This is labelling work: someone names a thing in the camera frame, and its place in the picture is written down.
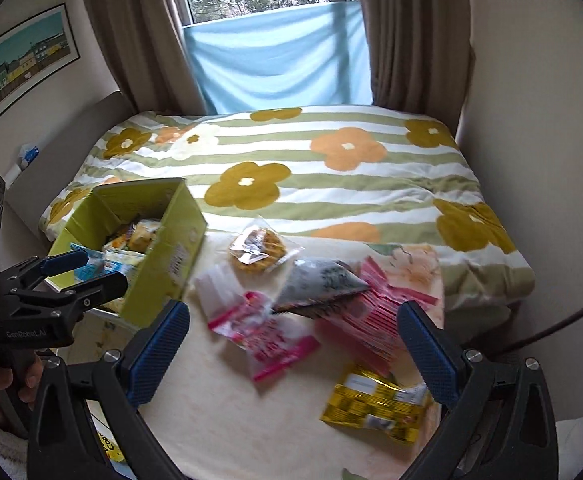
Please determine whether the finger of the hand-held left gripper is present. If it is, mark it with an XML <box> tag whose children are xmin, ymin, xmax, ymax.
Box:
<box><xmin>51</xmin><ymin>272</ymin><xmax>129</xmax><ymax>313</ymax></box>
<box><xmin>36</xmin><ymin>251</ymin><xmax>90</xmax><ymax>277</ymax></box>

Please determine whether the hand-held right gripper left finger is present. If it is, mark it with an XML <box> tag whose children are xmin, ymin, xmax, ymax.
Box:
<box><xmin>26</xmin><ymin>299</ymin><xmax>192</xmax><ymax>480</ymax></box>

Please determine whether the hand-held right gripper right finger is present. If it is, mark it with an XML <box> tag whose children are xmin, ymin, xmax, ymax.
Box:
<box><xmin>396</xmin><ymin>300</ymin><xmax>558</xmax><ymax>480</ymax></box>

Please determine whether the blue white snack packet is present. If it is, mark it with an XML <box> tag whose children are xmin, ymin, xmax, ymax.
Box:
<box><xmin>71</xmin><ymin>242</ymin><xmax>144</xmax><ymax>281</ymax></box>

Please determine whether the pink wafer packet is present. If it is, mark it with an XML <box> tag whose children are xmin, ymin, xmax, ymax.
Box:
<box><xmin>316</xmin><ymin>255</ymin><xmax>445</xmax><ymax>376</ymax></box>

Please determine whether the orange yellow cake packet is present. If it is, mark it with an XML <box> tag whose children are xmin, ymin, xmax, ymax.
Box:
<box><xmin>104</xmin><ymin>217</ymin><xmax>164</xmax><ymax>256</ymax></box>

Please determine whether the yellow gold snack packet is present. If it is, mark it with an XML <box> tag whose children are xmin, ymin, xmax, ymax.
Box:
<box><xmin>320</xmin><ymin>362</ymin><xmax>435</xmax><ymax>446</ymax></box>

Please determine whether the green cardboard box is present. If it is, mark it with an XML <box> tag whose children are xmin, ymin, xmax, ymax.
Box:
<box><xmin>48</xmin><ymin>177</ymin><xmax>208</xmax><ymax>331</ymax></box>

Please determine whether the pink red snack packet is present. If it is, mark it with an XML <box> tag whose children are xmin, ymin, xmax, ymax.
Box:
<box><xmin>208</xmin><ymin>291</ymin><xmax>322</xmax><ymax>383</ymax></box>

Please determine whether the black white triangle packet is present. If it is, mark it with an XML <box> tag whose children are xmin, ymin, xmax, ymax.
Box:
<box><xmin>271</xmin><ymin>257</ymin><xmax>372</xmax><ymax>321</ymax></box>

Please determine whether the clear waffle packet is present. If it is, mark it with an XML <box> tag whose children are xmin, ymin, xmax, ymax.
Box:
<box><xmin>228</xmin><ymin>216</ymin><xmax>305</xmax><ymax>275</ymax></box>

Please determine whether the white floral small table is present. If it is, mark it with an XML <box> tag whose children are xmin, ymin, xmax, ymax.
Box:
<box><xmin>68</xmin><ymin>232</ymin><xmax>447</xmax><ymax>480</ymax></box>

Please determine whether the yellow bag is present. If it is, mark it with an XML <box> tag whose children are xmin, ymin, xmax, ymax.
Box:
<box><xmin>96</xmin><ymin>427</ymin><xmax>124</xmax><ymax>465</ymax></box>

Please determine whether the grey bed headboard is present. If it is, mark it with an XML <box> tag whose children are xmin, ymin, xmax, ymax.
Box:
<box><xmin>4</xmin><ymin>91</ymin><xmax>137</xmax><ymax>241</ymax></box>

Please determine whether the floral striped duvet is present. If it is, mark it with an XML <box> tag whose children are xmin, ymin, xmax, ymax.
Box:
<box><xmin>38</xmin><ymin>105</ymin><xmax>537</xmax><ymax>311</ymax></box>

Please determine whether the brown curtain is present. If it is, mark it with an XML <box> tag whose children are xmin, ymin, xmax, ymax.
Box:
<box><xmin>74</xmin><ymin>0</ymin><xmax>207</xmax><ymax>113</ymax></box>
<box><xmin>356</xmin><ymin>0</ymin><xmax>475</xmax><ymax>121</ymax></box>

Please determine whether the light blue window cloth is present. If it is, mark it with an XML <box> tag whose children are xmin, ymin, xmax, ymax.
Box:
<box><xmin>184</xmin><ymin>1</ymin><xmax>375</xmax><ymax>115</ymax></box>

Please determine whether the black cable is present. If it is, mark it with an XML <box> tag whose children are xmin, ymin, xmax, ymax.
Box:
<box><xmin>501</xmin><ymin>285</ymin><xmax>583</xmax><ymax>356</ymax></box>

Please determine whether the framed wall picture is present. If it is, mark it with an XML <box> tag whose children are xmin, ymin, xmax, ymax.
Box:
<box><xmin>0</xmin><ymin>2</ymin><xmax>81</xmax><ymax>127</ymax></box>

